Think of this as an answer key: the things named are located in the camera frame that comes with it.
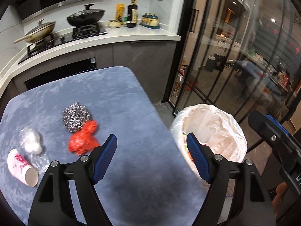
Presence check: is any orange snack wrapper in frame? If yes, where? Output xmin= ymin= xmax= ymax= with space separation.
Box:
xmin=184 ymin=144 xmax=193 ymax=162

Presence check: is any white lined trash bin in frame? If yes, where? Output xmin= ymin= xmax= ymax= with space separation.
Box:
xmin=170 ymin=104 xmax=247 ymax=186

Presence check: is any white kitchen countertop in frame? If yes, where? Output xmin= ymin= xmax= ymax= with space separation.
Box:
xmin=1 ymin=26 xmax=181 ymax=94

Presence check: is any person's right hand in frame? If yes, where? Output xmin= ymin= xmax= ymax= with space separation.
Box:
xmin=271 ymin=182 xmax=288 ymax=217

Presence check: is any red plastic bag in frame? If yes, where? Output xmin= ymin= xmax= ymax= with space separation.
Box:
xmin=68 ymin=120 xmax=100 ymax=156

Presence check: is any steel wool scrubber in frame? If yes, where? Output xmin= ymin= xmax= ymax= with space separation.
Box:
xmin=62 ymin=103 xmax=92 ymax=133

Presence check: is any blue grey table cloth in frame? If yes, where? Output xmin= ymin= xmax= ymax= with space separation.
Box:
xmin=1 ymin=66 xmax=206 ymax=225

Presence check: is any clear crumpled plastic wrap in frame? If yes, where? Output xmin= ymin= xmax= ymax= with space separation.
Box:
xmin=30 ymin=153 xmax=50 ymax=174

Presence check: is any white crumpled plastic bag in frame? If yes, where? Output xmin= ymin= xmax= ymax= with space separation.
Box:
xmin=20 ymin=127 xmax=43 ymax=155

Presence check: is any pink white paper cup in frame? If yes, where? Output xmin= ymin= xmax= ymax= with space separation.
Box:
xmin=7 ymin=148 xmax=38 ymax=187

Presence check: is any black gas stove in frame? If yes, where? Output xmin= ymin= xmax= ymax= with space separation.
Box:
xmin=18 ymin=24 xmax=108 ymax=64

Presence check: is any small bowl with garlic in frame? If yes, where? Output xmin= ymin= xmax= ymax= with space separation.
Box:
xmin=108 ymin=20 xmax=122 ymax=29

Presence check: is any black wok with lid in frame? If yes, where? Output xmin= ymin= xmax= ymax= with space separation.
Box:
xmin=66 ymin=4 xmax=105 ymax=27

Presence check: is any beige wok with lid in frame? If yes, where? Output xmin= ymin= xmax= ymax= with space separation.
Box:
xmin=14 ymin=19 xmax=56 ymax=44

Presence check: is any spice jar set on tray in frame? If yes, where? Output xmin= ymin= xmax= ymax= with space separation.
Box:
xmin=140 ymin=13 xmax=160 ymax=29

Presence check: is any dark soy sauce bottle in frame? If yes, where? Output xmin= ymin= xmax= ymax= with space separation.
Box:
xmin=127 ymin=0 xmax=138 ymax=28

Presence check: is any yellow food packet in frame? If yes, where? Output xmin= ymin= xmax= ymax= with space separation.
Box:
xmin=115 ymin=4 xmax=125 ymax=24

